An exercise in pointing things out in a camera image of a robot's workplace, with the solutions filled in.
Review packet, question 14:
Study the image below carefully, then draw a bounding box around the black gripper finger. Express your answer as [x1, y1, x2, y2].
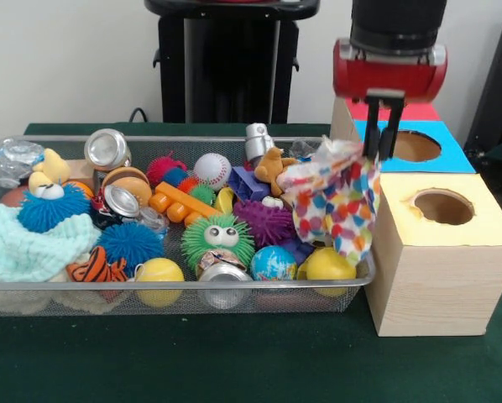
[363, 99, 381, 162]
[380, 99, 405, 162]

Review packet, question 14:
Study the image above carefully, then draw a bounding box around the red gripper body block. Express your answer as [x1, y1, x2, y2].
[333, 38, 448, 106]

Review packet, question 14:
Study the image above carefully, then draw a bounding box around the heart print cloth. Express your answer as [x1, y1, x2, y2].
[276, 137, 382, 266]

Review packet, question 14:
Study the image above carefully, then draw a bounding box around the brown plush teddy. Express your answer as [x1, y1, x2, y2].
[254, 147, 298, 196]

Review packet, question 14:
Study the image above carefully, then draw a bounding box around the mint green cloth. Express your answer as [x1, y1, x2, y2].
[0, 201, 101, 285]

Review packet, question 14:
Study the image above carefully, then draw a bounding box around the wooden box with three holes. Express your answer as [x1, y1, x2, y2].
[329, 97, 502, 338]

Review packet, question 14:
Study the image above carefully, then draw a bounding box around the clear mesh bin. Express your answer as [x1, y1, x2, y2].
[0, 135, 378, 318]

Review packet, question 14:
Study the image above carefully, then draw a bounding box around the silver toy robot figure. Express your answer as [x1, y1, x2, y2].
[245, 123, 275, 165]

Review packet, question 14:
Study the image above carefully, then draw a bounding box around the yellow ball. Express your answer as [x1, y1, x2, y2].
[135, 257, 185, 306]
[300, 246, 358, 296]

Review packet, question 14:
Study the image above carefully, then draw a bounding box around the small globe ball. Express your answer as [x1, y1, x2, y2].
[251, 245, 298, 282]

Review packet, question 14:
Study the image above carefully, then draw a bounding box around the green spiky ball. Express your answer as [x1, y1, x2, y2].
[180, 213, 256, 271]

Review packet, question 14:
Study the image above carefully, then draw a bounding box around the orange bumpy toy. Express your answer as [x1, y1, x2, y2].
[149, 181, 222, 226]

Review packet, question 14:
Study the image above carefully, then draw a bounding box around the blue spiky ball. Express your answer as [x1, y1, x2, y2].
[18, 183, 91, 234]
[97, 222, 165, 274]

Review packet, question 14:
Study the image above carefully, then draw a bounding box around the dark green table cloth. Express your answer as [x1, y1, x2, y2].
[0, 123, 502, 403]

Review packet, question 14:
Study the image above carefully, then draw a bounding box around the orange tiger plush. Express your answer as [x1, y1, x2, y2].
[66, 246, 139, 284]

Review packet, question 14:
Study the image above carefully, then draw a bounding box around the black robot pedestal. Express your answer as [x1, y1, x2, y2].
[144, 0, 321, 125]

